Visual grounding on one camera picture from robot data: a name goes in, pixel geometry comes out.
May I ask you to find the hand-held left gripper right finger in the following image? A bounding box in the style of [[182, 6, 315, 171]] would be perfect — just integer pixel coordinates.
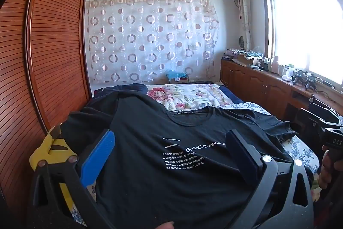
[[226, 129, 314, 229]]

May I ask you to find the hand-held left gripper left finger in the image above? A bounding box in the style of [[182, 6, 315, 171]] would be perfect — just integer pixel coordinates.
[[31, 129, 118, 229]]

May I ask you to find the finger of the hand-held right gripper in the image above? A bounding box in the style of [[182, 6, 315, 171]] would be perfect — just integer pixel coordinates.
[[308, 96, 343, 122], [297, 108, 342, 135]]

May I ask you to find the black printed t-shirt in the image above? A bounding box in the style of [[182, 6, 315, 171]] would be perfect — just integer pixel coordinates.
[[60, 91, 314, 229]]

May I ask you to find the person's right hand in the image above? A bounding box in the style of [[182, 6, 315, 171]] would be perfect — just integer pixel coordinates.
[[320, 145, 335, 193]]

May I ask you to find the black hand-held device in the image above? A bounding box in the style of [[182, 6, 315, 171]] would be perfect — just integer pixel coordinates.
[[292, 71, 305, 85], [304, 74, 317, 91]]

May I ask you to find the blue floral bed sheet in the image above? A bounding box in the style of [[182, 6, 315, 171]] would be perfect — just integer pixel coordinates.
[[71, 102, 320, 228]]

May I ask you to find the yellow garment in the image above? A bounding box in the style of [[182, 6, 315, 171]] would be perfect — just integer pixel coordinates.
[[29, 126, 78, 215]]

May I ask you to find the dark blue bed cover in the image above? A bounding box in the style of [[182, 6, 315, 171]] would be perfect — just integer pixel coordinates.
[[220, 85, 272, 115]]

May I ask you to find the wooden low cabinet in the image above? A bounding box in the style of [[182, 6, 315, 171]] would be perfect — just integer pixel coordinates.
[[220, 59, 333, 122]]

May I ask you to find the navy folded garment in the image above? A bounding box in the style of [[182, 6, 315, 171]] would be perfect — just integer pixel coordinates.
[[92, 83, 148, 107]]

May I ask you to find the pink floral quilt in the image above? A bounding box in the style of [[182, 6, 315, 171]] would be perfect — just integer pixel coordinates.
[[147, 83, 243, 111]]

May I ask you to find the wooden framed window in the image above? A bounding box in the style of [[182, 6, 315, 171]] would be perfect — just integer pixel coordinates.
[[260, 0, 343, 85]]

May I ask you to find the pile of papers and boxes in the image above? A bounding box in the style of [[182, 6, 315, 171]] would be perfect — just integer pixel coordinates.
[[222, 48, 264, 68]]

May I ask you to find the small cardboard box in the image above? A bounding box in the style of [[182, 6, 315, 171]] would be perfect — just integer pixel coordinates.
[[167, 75, 190, 84]]

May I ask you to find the sheer circle-pattern curtain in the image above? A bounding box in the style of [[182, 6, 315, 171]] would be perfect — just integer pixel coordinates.
[[85, 0, 219, 85]]

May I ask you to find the white tied window curtain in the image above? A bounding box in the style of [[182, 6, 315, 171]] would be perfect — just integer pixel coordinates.
[[234, 0, 254, 51]]

